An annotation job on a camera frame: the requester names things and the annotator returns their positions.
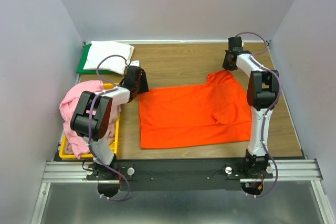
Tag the pink crumpled t-shirt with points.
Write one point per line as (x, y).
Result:
(76, 145)

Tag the orange t-shirt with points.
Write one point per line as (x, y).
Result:
(215, 112)

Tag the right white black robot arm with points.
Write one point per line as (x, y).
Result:
(263, 93)

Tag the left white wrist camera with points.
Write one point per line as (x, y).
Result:
(135, 63)

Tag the aluminium frame rail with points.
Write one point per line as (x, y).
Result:
(293, 195)

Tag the green folded t-shirt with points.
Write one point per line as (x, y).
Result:
(82, 61)

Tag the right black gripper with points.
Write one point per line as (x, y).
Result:
(224, 65)

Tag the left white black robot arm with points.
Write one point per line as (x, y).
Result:
(92, 113)

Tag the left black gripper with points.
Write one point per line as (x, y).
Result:
(144, 87)

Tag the yellow plastic bin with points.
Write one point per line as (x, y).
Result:
(111, 134)

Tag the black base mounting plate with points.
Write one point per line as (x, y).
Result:
(181, 174)

